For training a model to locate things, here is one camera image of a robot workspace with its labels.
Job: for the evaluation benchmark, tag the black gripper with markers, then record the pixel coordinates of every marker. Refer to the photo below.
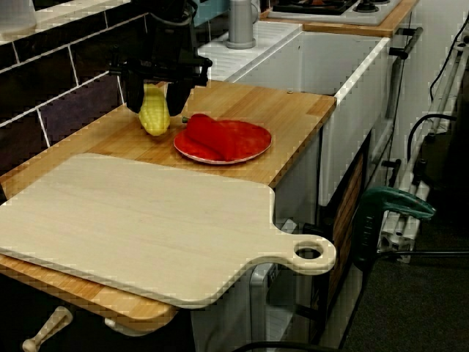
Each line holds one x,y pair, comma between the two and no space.
168,62

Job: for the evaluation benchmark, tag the yellow toy corn cob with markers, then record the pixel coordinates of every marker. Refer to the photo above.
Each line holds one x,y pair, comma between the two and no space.
155,119

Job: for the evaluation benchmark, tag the red toy pepper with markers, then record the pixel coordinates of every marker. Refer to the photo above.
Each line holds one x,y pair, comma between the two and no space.
209,135

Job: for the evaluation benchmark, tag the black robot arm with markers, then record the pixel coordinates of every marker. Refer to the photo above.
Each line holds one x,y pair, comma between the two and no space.
170,18

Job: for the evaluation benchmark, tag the teal plastic bin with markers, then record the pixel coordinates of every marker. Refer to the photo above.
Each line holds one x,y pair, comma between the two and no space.
212,11

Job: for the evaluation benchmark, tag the grey metal cylinder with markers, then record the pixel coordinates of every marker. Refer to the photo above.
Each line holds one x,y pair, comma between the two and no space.
240,25

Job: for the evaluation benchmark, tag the red round plate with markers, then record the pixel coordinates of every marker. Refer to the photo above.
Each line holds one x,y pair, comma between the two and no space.
256,141

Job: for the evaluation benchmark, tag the light wooden cutting board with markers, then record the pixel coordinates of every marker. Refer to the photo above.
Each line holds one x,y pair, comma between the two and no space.
146,238

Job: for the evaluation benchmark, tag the white toy kitchen unit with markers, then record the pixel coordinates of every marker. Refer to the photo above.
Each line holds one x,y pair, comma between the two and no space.
311,58

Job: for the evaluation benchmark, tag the white container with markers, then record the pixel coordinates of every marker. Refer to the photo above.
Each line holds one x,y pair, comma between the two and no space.
14,18

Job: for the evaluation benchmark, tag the grey toy stove top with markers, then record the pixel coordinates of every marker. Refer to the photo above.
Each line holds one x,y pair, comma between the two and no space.
366,16

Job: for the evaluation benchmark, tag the grey appliance door panel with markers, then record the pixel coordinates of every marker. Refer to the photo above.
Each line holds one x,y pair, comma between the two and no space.
258,311

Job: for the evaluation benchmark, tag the green clamp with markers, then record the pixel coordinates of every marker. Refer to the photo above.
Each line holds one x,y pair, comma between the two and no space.
395,199

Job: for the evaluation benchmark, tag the light metal frame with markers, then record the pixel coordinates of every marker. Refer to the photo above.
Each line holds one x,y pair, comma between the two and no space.
399,227

